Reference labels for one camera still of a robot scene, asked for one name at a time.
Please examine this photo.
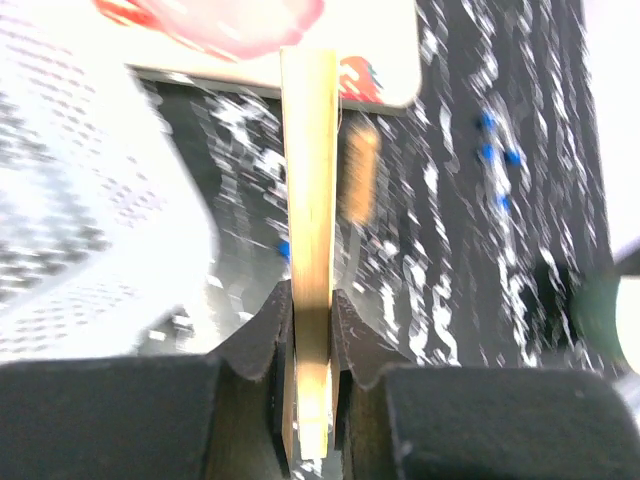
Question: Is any pink polka dot plate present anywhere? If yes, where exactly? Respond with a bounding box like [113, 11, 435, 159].
[94, 0, 325, 62]

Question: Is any white plastic mesh basket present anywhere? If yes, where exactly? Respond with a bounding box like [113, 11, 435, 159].
[1, 1, 216, 362]

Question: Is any white ceramic bowl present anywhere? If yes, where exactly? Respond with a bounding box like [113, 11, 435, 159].
[570, 274, 639, 373]

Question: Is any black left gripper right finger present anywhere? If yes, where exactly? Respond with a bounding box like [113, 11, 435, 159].
[332, 291, 639, 479]

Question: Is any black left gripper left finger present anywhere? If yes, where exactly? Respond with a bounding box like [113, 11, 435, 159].
[1, 281, 293, 479]

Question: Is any brown test tube brush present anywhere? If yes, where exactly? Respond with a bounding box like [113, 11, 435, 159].
[339, 122, 384, 291]

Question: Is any wooden test tube clamp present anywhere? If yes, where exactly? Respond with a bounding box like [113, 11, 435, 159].
[280, 47, 339, 460]

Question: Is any strawberry pattern tray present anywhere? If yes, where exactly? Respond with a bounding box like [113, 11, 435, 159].
[90, 1, 422, 111]

